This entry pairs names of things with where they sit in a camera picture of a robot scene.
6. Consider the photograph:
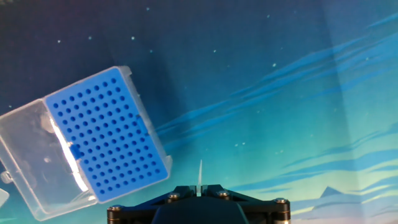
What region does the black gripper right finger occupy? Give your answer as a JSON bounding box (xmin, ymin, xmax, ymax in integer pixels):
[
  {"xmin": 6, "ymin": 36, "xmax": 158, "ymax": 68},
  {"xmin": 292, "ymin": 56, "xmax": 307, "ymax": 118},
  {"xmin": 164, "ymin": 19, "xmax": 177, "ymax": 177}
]
[{"xmin": 201, "ymin": 184, "xmax": 292, "ymax": 224}]

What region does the blue pipette tip rack box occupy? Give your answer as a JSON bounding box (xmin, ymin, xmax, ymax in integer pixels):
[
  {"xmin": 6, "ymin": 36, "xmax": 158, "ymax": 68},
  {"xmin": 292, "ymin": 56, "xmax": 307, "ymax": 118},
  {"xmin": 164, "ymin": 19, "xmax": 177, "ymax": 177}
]
[{"xmin": 0, "ymin": 65, "xmax": 174, "ymax": 222}]

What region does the white pipette tip rack box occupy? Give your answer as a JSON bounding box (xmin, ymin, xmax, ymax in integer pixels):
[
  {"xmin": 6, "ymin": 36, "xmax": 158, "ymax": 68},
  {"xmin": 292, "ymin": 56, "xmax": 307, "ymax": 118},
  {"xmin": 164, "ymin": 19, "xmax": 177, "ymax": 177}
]
[{"xmin": 0, "ymin": 187, "xmax": 10, "ymax": 208}]

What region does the printed forest sunset cloth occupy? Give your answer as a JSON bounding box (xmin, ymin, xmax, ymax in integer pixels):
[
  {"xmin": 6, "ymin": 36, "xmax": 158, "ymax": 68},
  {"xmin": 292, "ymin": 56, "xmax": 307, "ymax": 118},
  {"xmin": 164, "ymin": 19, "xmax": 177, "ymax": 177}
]
[{"xmin": 0, "ymin": 0, "xmax": 398, "ymax": 224}]

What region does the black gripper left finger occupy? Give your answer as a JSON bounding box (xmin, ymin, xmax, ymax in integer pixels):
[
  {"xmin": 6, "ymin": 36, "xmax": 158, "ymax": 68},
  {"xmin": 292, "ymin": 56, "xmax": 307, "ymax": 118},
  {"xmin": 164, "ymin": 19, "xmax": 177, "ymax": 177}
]
[{"xmin": 107, "ymin": 185, "xmax": 197, "ymax": 224}]

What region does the small clear pipette tip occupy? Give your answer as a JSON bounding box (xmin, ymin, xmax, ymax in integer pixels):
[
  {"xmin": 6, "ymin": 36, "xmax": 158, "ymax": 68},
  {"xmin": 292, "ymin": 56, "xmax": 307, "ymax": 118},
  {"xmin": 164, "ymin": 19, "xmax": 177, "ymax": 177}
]
[{"xmin": 196, "ymin": 159, "xmax": 204, "ymax": 197}]

